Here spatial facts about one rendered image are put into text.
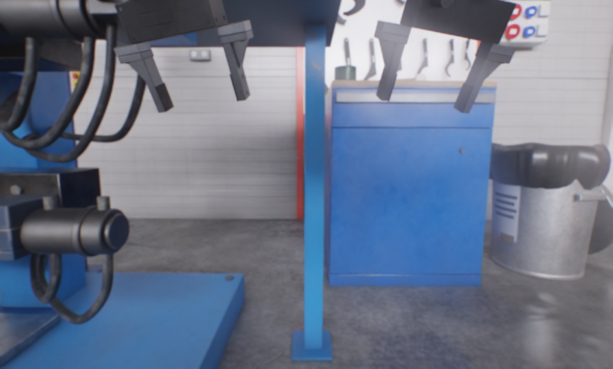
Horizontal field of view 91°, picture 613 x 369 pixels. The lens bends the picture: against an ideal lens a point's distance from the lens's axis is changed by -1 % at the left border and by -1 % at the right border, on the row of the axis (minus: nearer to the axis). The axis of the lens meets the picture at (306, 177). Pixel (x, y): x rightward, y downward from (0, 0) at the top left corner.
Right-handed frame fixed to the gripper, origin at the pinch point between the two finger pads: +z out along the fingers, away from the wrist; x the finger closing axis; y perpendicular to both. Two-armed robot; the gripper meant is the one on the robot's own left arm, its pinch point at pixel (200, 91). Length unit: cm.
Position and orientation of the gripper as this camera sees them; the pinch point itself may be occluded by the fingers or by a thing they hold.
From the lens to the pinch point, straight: 51.3
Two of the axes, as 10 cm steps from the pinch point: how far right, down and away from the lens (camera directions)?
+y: 1.2, -5.1, 8.5
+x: -9.8, 0.9, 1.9
